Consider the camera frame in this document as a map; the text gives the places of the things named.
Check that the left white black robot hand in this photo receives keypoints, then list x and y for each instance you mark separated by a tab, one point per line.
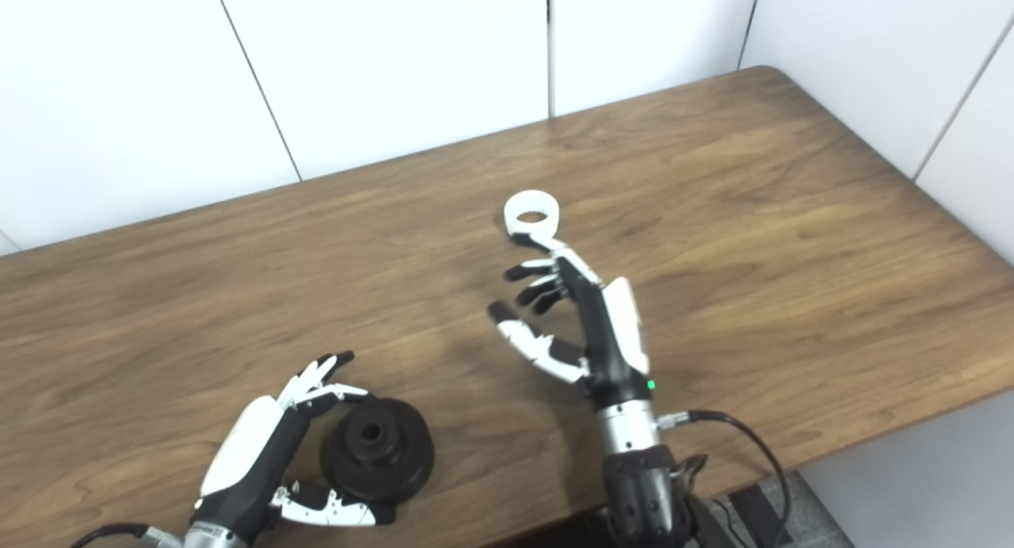
249	445

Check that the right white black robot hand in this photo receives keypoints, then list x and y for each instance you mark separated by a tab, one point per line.
610	350

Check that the round black plastic part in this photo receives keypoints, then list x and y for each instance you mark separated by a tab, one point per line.
404	461

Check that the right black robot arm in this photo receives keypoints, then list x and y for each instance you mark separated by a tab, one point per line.
638	485

